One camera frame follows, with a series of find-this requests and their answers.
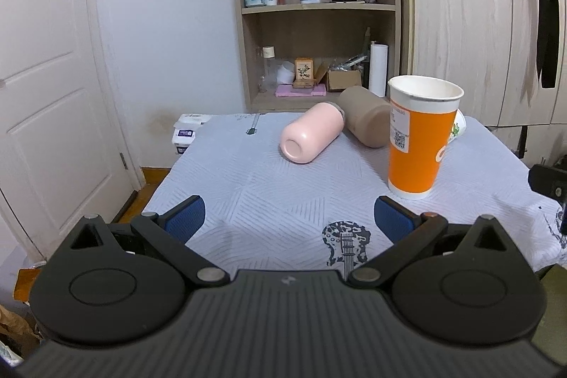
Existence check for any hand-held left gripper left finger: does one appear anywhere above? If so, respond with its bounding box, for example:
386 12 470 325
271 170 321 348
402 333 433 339
66 195 231 288

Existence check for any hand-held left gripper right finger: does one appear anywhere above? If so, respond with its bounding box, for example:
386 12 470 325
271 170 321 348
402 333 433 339
348 196 511 288

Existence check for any pink cup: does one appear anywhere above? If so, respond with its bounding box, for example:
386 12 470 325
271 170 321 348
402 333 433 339
279 102 346 164

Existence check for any orange paper cup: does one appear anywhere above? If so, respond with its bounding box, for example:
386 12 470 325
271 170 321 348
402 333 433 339
387 75 464 200

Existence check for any white floral paper cup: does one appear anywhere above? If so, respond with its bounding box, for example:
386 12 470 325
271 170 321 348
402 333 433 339
447 109 467 145

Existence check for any brown cup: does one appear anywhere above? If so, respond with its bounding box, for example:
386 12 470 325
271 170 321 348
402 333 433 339
338 86 392 149

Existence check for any white tissue pack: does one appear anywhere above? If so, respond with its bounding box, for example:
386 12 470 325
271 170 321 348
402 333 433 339
172 113 212 155

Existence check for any grey printed tablecloth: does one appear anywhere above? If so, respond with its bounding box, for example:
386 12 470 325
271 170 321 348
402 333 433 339
141 111 567 272

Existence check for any open cardboard box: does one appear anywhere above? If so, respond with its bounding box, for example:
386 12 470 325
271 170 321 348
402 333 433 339
315 61 362 92

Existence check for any white paper roll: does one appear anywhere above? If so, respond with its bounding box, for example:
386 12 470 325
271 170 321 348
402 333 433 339
369 43 389 97

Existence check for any pink flat box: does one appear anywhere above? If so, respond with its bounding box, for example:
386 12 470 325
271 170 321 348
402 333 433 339
275 84 327 98

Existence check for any dark tall bottle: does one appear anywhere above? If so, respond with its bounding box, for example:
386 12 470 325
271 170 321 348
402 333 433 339
362 27 372 89

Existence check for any light wooden wardrobe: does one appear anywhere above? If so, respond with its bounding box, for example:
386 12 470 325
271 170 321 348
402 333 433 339
399 0 567 128

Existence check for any black ribbon bow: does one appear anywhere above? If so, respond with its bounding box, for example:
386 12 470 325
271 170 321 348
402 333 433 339
524 0 561 89

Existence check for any clear bottle with beige cap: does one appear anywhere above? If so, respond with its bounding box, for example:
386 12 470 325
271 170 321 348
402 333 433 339
258 46 276 93

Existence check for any wooden box with flower print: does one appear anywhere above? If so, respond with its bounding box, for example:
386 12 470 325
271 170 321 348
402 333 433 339
293 58 316 89

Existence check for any wooden shelf unit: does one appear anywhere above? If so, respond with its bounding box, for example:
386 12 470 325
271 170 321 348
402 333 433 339
228 0 410 114

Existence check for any white door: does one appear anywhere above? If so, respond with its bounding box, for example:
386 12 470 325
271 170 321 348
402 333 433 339
0 0 138 255

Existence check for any brown paper bag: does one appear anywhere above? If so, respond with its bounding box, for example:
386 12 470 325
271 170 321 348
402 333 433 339
0 305 40 361

